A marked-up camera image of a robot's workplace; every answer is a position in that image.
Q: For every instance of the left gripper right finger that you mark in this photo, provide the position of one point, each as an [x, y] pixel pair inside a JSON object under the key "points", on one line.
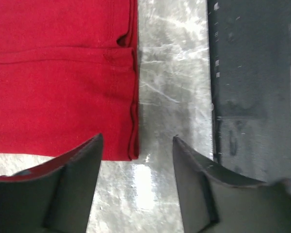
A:
{"points": [[214, 199]]}

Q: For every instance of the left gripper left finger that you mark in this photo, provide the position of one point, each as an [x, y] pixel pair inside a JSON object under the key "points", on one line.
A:
{"points": [[55, 196]]}

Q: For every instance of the red t shirt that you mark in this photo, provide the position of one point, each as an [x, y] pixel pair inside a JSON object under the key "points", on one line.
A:
{"points": [[68, 71]]}

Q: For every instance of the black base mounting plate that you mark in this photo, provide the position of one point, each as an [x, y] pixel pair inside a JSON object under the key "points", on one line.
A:
{"points": [[250, 74]]}

